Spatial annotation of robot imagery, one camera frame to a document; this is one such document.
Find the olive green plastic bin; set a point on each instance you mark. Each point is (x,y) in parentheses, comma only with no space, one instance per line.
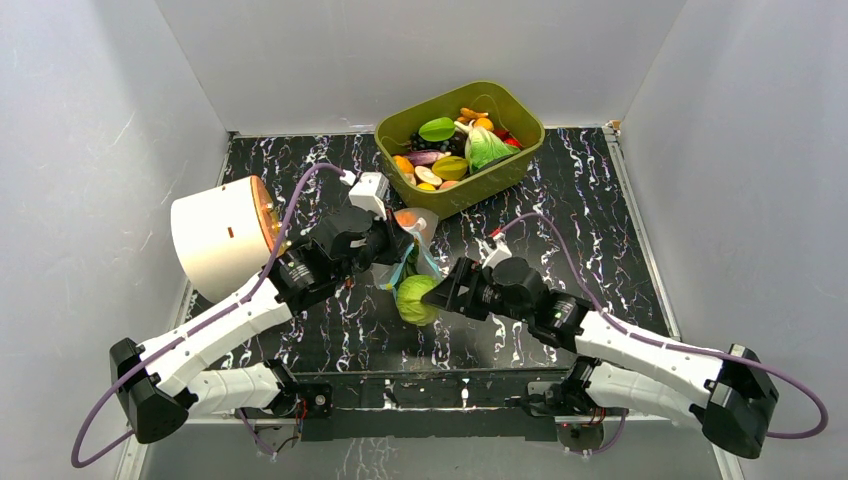
(506,112)

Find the small yellow toy orange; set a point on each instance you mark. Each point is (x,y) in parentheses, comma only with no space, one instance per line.
(485,123)

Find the toy napa cabbage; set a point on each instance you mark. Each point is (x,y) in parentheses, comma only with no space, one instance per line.
(483,147)

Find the orange toy fruit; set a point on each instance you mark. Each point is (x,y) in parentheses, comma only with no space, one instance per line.
(404,164)

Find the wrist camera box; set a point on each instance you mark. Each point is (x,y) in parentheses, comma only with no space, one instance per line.
(495,251)
(368,193)

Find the toy pineapple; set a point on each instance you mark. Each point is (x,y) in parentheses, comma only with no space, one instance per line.
(409,222)

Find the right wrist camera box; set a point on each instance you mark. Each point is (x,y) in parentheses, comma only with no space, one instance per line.
(495,251)

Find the black toy grapes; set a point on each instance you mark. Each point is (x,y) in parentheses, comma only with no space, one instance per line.
(418,143)

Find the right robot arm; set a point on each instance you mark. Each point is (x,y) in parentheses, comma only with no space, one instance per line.
(723,394)

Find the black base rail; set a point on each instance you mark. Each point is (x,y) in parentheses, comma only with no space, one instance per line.
(530,403)

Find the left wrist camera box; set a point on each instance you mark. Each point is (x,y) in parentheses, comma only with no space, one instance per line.
(368,193)

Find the green toy cabbage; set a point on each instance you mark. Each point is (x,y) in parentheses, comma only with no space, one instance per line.
(409,300)

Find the clear zip top bag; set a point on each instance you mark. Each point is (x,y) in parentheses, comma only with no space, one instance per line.
(387,277)

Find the orange toy ginger root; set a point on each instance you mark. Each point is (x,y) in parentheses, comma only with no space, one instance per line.
(467,115)

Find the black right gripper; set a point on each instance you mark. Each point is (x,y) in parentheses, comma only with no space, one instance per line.
(465,288)

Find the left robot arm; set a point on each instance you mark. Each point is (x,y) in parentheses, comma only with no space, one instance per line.
(168,379)

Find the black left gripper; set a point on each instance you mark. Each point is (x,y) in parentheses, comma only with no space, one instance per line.
(397,243)

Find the toy mushroom half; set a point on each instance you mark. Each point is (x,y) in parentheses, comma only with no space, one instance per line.
(426,175)

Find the green toy star fruit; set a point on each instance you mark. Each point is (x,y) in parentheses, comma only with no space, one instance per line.
(437,130)

